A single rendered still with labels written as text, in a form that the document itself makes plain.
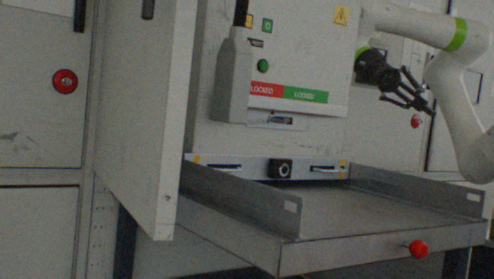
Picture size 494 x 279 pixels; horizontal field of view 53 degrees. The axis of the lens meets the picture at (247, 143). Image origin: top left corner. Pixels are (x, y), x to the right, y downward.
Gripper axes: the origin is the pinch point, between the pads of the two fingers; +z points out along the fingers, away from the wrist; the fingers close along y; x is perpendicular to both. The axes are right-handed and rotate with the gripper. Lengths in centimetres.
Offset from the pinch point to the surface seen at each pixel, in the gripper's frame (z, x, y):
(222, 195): 14, -72, -24
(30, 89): -34, -93, -36
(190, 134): -8, -67, -25
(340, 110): -5.1, -27.1, -9.5
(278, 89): -11.5, -45.7, -10.8
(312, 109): -5.6, -37.3, -11.1
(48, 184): -24, -85, -55
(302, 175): 0.8, -33.9, -27.3
